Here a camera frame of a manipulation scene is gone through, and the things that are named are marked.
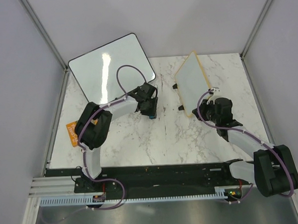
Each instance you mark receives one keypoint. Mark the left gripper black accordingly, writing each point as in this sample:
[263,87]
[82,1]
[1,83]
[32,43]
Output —
[153,112]

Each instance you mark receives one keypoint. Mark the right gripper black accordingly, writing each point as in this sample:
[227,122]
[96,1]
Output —
[203,105]

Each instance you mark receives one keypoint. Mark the yellow framed whiteboard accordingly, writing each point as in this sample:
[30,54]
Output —
[192,82]

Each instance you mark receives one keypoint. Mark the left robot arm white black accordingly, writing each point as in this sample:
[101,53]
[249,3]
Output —
[94,123]

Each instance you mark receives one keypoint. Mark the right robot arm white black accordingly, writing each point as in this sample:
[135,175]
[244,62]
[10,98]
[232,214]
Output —
[273,170]

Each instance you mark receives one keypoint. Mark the black framed whiteboard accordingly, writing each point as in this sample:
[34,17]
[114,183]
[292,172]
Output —
[99,71]

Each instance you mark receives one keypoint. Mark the orange book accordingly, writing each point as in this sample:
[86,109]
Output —
[72,135]

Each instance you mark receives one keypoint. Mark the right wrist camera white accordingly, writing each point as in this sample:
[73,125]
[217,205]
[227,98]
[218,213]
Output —
[214,90]

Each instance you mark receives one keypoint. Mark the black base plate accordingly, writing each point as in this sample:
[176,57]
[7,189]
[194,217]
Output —
[152,180]

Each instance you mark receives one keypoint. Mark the aluminium frame rail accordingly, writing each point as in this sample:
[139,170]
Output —
[51,186]

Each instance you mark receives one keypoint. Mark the white slotted cable duct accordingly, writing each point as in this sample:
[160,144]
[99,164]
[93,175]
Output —
[83,200]

